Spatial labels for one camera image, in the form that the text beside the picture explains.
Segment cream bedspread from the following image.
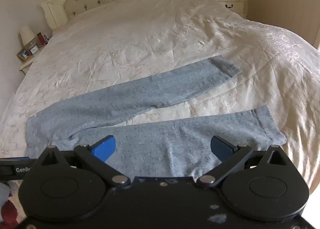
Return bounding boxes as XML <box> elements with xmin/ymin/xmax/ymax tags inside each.
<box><xmin>0</xmin><ymin>0</ymin><xmax>320</xmax><ymax>189</ymax></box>

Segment cream table lamp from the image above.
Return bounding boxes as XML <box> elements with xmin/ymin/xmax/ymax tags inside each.
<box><xmin>20</xmin><ymin>26</ymin><xmax>37</xmax><ymax>48</ymax></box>

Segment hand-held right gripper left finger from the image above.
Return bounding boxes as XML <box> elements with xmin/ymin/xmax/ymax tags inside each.
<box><xmin>37</xmin><ymin>135</ymin><xmax>131</xmax><ymax>186</ymax></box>

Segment grey-blue pants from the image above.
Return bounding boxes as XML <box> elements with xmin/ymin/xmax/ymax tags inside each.
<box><xmin>26</xmin><ymin>55</ymin><xmax>287</xmax><ymax>178</ymax></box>

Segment red and white cloth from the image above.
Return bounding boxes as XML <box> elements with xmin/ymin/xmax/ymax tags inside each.
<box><xmin>0</xmin><ymin>183</ymin><xmax>23</xmax><ymax>229</ymax></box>

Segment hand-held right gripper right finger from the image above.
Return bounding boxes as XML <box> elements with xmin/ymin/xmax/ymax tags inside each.
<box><xmin>196</xmin><ymin>135</ymin><xmax>290</xmax><ymax>187</ymax></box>

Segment wooden headboard with metal object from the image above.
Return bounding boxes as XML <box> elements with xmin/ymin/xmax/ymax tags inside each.
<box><xmin>200</xmin><ymin>0</ymin><xmax>247</xmax><ymax>19</ymax></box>

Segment cream nightstand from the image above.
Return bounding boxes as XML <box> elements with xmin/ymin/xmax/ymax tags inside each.
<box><xmin>19</xmin><ymin>43</ymin><xmax>48</xmax><ymax>75</ymax></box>

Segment wooden photo frame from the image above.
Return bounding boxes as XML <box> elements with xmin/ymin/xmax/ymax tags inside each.
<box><xmin>16</xmin><ymin>47</ymin><xmax>30</xmax><ymax>62</ymax></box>

